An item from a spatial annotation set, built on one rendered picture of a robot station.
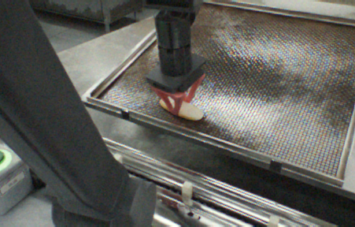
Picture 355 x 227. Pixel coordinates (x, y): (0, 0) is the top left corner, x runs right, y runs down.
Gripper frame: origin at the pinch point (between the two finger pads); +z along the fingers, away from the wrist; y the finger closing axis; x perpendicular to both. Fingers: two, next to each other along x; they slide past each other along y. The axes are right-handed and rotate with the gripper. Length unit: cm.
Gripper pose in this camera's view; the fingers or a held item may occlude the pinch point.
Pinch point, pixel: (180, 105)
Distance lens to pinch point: 68.0
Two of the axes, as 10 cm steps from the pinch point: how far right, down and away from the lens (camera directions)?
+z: 0.9, 7.3, 6.8
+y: -6.1, 5.8, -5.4
